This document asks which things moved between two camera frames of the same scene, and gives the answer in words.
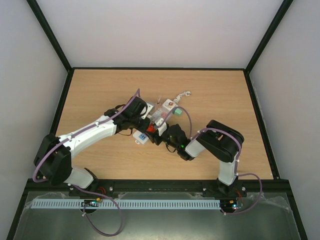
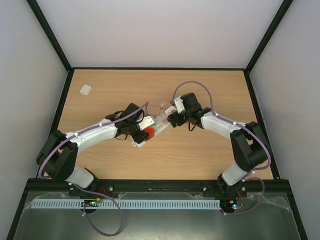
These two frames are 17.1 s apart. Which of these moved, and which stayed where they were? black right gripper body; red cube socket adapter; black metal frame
Moved: black right gripper body
Stayed: red cube socket adapter; black metal frame
